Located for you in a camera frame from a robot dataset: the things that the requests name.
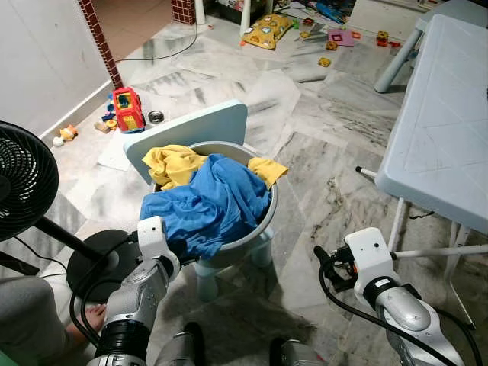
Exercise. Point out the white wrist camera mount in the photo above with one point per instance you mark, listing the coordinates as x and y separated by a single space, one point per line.
370 255
156 236

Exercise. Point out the small orange toy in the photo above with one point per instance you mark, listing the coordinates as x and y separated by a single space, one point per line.
67 133

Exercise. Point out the pale blue child chair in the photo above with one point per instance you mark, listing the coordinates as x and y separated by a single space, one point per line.
191 122

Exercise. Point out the black floor fan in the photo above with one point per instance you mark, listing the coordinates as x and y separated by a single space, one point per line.
23 179

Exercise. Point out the person's bare foot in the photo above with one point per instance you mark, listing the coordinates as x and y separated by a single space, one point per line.
88 320

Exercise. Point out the pale blue child table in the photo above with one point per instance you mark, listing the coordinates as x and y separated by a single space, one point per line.
427 23

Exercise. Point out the small metal bowl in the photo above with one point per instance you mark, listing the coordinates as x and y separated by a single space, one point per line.
155 117

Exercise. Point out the person's grey trouser leg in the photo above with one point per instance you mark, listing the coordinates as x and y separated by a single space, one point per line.
30 320

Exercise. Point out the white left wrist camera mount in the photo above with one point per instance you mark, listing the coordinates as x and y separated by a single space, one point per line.
156 236

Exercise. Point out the yellow cloth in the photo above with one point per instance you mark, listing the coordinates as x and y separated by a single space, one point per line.
171 164

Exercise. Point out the white paper sheet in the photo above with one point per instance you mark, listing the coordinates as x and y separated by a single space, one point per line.
114 152

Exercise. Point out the pale blue folding table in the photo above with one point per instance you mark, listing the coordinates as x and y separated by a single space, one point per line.
442 114

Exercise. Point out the red toy truck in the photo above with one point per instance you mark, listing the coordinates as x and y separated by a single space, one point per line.
128 109

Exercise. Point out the white small table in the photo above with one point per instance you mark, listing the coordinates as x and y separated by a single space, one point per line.
245 15

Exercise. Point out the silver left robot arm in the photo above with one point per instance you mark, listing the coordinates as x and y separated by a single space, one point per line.
137 297

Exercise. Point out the pink flat toy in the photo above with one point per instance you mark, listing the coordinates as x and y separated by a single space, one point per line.
341 36

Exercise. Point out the robot right leg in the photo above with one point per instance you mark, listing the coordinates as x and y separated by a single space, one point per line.
297 354

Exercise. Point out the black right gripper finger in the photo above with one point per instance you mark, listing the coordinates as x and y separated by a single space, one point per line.
324 255

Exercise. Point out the grey metal bucket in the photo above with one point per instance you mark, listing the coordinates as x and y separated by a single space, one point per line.
255 236

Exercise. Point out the blue cloth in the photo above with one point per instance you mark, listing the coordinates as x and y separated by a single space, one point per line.
206 206

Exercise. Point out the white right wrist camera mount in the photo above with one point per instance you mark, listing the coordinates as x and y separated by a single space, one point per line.
370 255

